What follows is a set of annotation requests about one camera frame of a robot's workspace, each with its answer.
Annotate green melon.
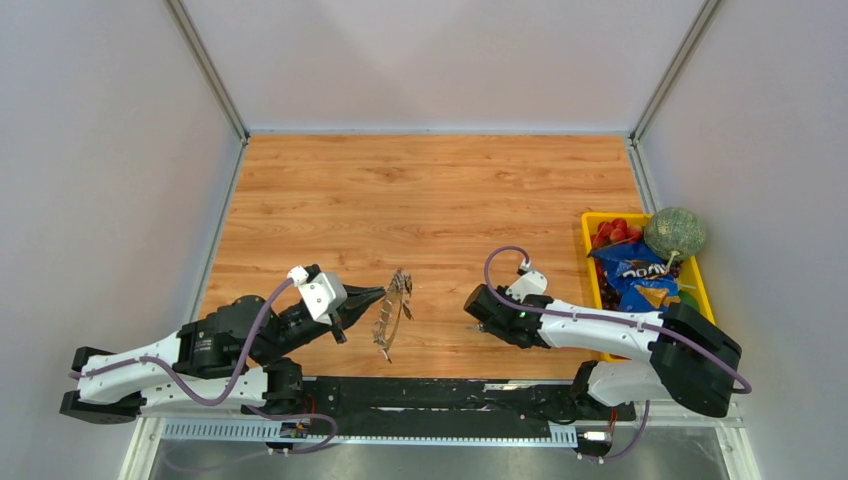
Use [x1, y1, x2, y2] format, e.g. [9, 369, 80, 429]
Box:
[643, 207, 707, 261]

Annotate blue chips bag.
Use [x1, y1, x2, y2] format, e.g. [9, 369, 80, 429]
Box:
[588, 241, 680, 313]

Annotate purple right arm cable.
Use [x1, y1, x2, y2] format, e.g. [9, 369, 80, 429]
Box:
[482, 245, 754, 463]

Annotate dark grapes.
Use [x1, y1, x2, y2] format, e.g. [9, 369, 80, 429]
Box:
[594, 259, 621, 311]

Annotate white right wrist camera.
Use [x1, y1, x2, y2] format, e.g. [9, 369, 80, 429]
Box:
[506, 260, 548, 303]

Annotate yellow plastic bin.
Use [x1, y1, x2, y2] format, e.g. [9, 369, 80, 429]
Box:
[581, 212, 716, 323]

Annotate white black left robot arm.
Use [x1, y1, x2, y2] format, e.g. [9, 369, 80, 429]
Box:
[59, 264, 386, 425]

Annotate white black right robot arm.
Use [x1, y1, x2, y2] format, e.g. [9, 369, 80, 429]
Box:
[464, 284, 751, 418]

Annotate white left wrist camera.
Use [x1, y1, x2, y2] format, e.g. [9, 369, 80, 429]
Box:
[287, 264, 348, 325]

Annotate green lime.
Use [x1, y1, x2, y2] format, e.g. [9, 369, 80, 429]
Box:
[678, 290, 700, 312]

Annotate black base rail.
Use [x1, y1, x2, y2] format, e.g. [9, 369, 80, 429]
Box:
[260, 376, 636, 439]

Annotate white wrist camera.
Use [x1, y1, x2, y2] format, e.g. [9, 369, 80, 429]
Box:
[506, 260, 548, 303]
[287, 264, 348, 325]

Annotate red strawberries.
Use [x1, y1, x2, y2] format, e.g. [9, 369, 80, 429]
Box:
[590, 217, 643, 249]

